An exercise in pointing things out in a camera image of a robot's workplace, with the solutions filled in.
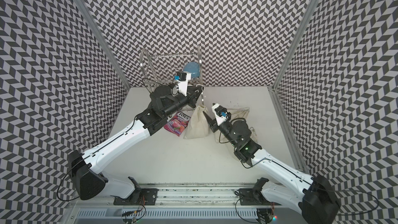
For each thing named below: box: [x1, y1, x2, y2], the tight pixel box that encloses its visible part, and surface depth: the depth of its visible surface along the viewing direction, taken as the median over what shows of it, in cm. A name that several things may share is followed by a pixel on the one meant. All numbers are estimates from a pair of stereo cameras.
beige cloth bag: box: [183, 103, 209, 140], surface depth 85 cm
